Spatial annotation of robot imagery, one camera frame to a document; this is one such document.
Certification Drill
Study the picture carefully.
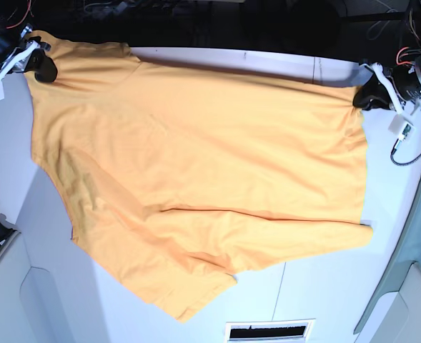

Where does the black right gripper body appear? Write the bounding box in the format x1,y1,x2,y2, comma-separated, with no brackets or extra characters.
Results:
0,30,32,74

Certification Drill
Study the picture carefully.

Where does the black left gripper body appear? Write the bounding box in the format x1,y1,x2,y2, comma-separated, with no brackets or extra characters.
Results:
390,56,421,102

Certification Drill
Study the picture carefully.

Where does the yellow t-shirt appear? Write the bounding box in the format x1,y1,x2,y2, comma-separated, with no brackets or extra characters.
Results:
26,31,372,322

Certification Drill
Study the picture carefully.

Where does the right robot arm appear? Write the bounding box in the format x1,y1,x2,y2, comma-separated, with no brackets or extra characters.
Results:
0,1,58,83

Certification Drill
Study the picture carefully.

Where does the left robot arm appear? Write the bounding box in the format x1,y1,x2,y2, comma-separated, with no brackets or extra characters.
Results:
348,1,421,114

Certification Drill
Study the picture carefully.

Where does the white vent grille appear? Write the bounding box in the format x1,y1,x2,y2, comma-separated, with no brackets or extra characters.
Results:
224,319,315,343

